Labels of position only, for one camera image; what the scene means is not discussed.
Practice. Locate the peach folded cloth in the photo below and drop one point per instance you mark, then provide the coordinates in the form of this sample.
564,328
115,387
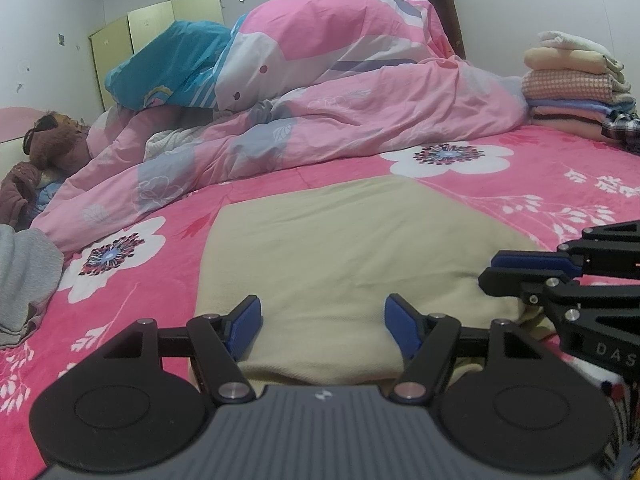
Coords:
565,125

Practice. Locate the cream wardrobe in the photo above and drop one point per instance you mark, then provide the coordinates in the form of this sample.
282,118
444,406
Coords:
150,25

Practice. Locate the white knitted cloth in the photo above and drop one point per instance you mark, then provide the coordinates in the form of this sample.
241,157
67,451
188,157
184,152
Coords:
170,144

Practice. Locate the blue folded cloth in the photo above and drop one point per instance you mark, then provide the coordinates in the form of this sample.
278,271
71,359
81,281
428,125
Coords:
580,106

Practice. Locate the cream folded cloth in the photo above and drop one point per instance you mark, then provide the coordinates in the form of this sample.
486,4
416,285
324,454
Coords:
565,62

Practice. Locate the light blue cloth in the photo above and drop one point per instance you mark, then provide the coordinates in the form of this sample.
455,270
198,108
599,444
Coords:
50,197

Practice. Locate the pink patterned duvet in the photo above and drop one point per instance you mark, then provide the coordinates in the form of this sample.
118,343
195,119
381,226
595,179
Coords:
375,105

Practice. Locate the teal pillow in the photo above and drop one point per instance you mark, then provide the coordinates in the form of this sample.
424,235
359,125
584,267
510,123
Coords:
170,65

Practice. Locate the beige pants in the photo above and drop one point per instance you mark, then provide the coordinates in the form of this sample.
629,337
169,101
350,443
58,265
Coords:
325,250

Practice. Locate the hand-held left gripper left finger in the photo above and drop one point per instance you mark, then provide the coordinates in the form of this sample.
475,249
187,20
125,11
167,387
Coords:
245,325

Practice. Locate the pink pillow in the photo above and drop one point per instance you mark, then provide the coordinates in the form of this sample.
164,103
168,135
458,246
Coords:
17,122

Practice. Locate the grey garment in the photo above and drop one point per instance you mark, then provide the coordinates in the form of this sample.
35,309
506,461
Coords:
25,280

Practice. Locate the brown plush toy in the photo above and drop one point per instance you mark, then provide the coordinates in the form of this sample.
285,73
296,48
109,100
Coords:
57,142

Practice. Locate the pink floral blanket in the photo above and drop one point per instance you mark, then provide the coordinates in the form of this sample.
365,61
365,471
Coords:
500,185

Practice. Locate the white folded cloth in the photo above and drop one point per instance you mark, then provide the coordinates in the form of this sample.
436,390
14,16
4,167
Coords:
575,45

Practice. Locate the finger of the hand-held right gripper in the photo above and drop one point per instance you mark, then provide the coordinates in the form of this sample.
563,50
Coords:
515,281
530,261

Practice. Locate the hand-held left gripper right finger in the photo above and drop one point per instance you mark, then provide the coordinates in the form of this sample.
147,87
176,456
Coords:
402,325

